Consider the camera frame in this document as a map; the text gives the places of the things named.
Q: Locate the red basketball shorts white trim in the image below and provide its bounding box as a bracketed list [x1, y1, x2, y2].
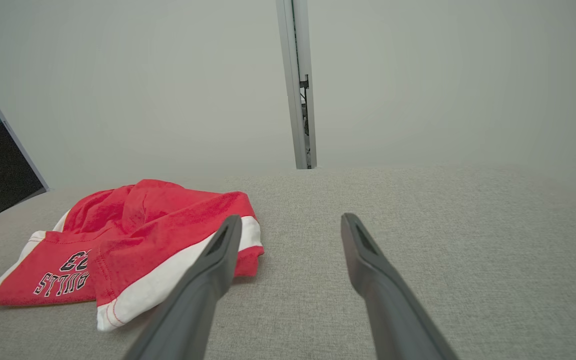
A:
[0, 179, 265, 332]

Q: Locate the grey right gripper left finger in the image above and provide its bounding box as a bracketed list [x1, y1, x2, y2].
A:
[124, 214, 243, 360]

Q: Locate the grey metal wall post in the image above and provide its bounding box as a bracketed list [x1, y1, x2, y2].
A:
[275, 0, 318, 170]

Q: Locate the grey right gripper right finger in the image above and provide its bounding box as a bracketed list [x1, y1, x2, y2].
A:
[340, 213, 460, 360]

